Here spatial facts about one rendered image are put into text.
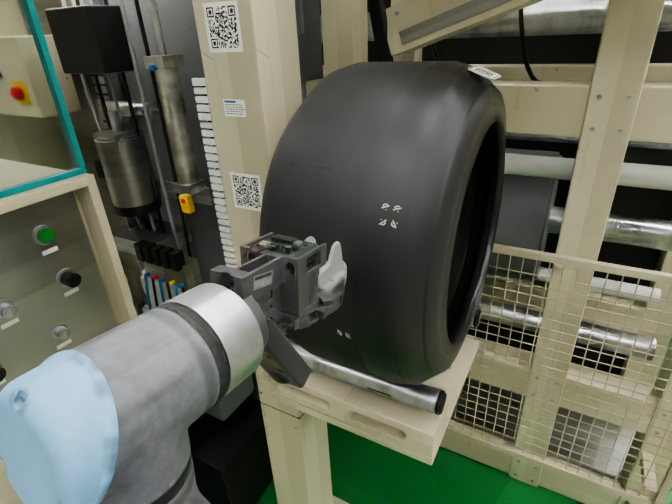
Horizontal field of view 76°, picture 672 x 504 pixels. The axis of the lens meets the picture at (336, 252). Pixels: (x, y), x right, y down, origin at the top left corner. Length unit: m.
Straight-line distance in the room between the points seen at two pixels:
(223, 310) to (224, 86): 0.57
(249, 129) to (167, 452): 0.62
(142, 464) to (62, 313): 0.76
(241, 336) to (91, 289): 0.75
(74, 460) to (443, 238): 0.44
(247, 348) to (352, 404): 0.54
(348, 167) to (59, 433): 0.43
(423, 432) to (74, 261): 0.76
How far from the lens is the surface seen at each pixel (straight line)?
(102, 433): 0.29
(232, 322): 0.35
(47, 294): 1.03
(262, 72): 0.81
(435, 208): 0.55
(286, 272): 0.42
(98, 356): 0.31
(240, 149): 0.86
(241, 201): 0.91
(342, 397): 0.89
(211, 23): 0.86
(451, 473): 1.88
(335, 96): 0.67
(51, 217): 1.00
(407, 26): 1.09
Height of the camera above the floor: 1.50
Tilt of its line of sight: 27 degrees down
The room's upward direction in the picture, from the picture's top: 3 degrees counter-clockwise
